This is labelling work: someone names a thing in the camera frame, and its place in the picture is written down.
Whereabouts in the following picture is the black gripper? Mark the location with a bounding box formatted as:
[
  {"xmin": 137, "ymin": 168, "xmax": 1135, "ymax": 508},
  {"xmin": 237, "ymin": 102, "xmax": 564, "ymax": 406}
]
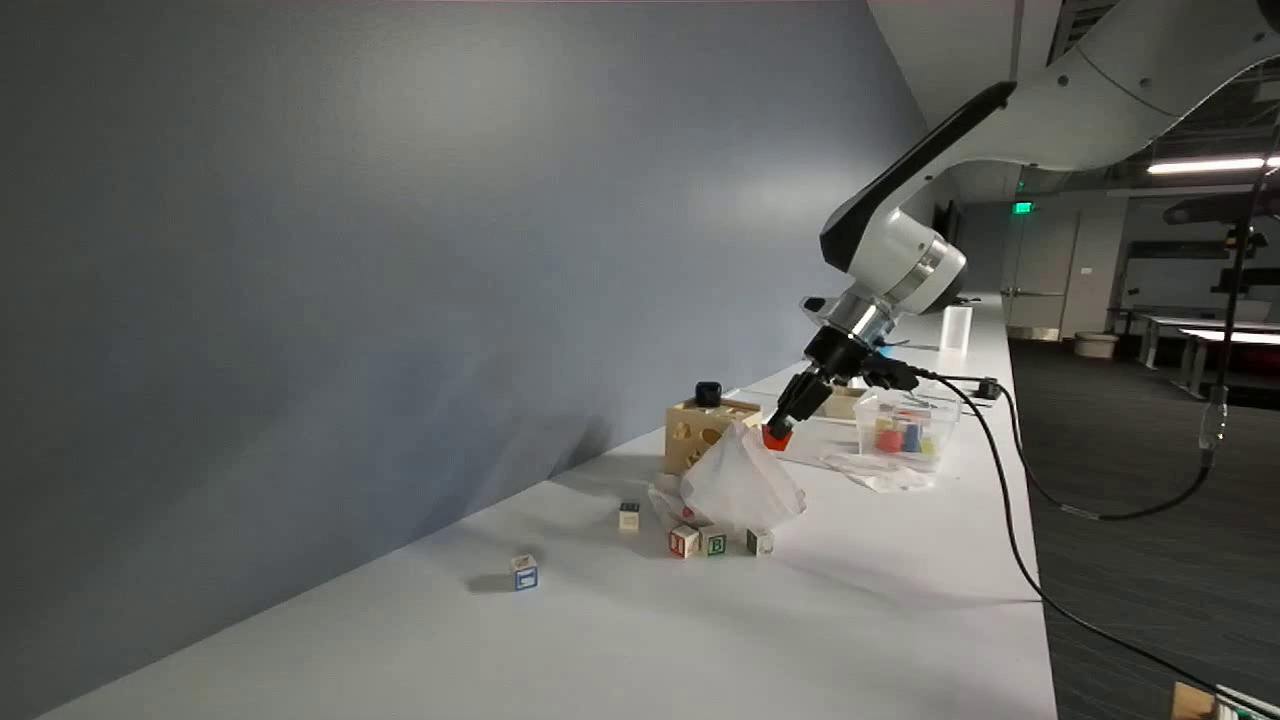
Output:
[{"xmin": 769, "ymin": 324, "xmax": 922, "ymax": 431}]

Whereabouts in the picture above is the white plastic bag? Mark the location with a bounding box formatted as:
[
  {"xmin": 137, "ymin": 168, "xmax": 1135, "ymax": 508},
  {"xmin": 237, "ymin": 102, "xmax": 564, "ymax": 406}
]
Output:
[{"xmin": 677, "ymin": 424, "xmax": 808, "ymax": 533}]

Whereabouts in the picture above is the crumpled clear plastic bag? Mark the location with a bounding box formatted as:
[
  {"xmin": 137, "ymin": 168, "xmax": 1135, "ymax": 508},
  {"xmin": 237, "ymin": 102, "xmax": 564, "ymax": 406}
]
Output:
[{"xmin": 816, "ymin": 441, "xmax": 944, "ymax": 500}]

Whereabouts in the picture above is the green and white cube block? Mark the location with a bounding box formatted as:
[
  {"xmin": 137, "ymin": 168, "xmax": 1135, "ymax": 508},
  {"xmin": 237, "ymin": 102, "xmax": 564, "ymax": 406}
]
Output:
[{"xmin": 701, "ymin": 525, "xmax": 778, "ymax": 565}]

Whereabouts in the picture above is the red and white cube block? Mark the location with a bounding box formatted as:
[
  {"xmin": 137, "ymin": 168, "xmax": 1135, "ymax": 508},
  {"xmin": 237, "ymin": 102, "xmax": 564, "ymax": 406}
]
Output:
[{"xmin": 663, "ymin": 521, "xmax": 708, "ymax": 565}]

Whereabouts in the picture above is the wooden shape sorter box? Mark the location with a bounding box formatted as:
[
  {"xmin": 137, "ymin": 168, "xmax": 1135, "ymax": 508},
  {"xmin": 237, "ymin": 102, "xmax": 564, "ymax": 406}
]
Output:
[{"xmin": 658, "ymin": 394, "xmax": 769, "ymax": 479}]

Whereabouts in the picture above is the clear plastic cup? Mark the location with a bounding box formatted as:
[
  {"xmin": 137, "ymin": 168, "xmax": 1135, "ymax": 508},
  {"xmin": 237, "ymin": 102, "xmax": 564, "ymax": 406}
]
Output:
[{"xmin": 934, "ymin": 300, "xmax": 981, "ymax": 361}]

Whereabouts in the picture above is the small blue metal object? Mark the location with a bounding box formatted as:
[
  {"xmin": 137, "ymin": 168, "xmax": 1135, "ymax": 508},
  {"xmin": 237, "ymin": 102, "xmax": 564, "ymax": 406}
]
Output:
[{"xmin": 507, "ymin": 545, "xmax": 547, "ymax": 595}]

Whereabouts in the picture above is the background white table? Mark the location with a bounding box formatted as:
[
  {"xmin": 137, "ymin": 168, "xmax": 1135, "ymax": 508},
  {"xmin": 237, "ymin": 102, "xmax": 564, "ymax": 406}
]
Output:
[{"xmin": 1130, "ymin": 309, "xmax": 1280, "ymax": 403}]

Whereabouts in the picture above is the ceiling light strip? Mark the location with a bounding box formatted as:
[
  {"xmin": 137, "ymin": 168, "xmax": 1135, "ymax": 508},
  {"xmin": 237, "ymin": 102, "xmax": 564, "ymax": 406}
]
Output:
[{"xmin": 1141, "ymin": 151, "xmax": 1280, "ymax": 179}]

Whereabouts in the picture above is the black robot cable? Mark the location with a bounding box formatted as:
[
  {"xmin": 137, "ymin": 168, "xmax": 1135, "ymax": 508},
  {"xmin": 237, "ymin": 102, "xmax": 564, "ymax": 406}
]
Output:
[{"xmin": 872, "ymin": 347, "xmax": 1270, "ymax": 720}]

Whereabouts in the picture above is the black camera tripod stand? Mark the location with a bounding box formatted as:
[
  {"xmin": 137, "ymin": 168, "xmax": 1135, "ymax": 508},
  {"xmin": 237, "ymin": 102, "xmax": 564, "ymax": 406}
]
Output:
[{"xmin": 1190, "ymin": 156, "xmax": 1280, "ymax": 460}]

